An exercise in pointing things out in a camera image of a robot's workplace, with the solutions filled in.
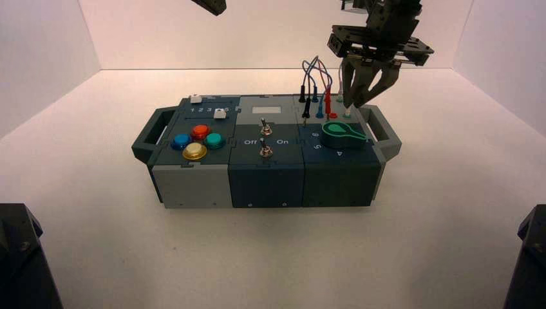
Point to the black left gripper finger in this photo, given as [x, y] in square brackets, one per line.
[211, 6]

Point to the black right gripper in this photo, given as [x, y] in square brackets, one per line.
[384, 40]

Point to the green rotary knob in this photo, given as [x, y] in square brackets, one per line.
[341, 135]

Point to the white slider knob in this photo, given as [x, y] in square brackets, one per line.
[219, 114]
[196, 99]

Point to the grey rectangular display window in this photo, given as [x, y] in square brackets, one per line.
[266, 110]

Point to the red round push button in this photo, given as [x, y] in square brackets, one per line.
[200, 131]

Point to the teal round push button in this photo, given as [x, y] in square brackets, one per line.
[214, 140]

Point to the grey and teal task box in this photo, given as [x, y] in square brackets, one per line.
[264, 183]

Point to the blue round push button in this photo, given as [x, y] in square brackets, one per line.
[181, 141]

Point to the yellow round push button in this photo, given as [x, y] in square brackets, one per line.
[194, 151]

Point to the metal toggle switch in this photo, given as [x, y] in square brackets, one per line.
[265, 127]
[265, 150]

